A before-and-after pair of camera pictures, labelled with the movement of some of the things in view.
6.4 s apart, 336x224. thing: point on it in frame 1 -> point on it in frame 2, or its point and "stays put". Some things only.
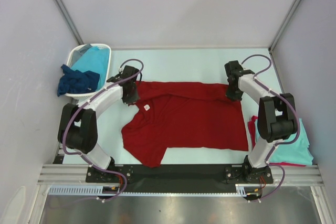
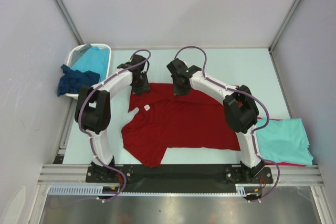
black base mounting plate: (179, 178) stays put
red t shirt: (182, 115) stays put
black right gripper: (232, 96) -> (178, 92)
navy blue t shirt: (75, 82) stays put
